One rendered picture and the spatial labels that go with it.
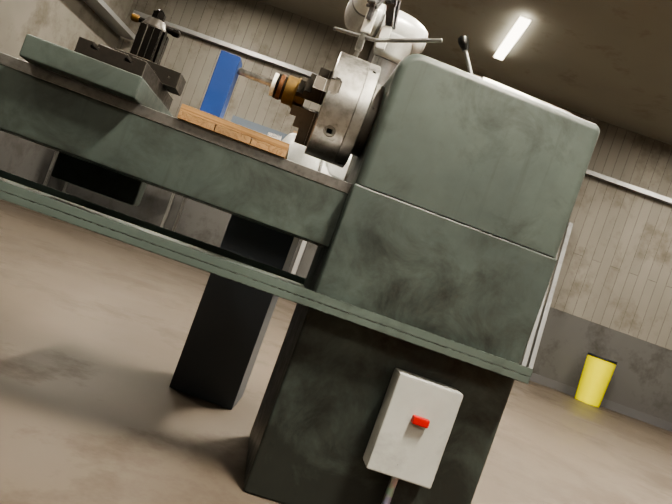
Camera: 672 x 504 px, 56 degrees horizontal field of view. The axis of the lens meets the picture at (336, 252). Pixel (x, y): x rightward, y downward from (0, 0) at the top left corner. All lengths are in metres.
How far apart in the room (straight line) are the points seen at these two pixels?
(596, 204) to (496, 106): 8.18
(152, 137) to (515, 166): 0.97
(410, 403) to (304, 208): 0.58
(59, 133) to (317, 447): 1.06
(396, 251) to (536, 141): 0.49
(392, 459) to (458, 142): 0.85
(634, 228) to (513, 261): 8.37
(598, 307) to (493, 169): 8.21
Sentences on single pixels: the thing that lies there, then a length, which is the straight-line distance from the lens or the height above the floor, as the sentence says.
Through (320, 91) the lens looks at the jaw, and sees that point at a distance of 1.80.
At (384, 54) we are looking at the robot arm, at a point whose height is 1.44.
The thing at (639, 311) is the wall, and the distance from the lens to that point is 10.14.
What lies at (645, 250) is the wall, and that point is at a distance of 10.16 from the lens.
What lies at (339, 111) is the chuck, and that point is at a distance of 1.77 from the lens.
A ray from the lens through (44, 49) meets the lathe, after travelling 1.80.
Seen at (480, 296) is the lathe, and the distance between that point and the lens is 1.75.
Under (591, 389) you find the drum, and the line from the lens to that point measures 9.46.
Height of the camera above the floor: 0.65
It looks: 1 degrees up
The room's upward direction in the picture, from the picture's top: 20 degrees clockwise
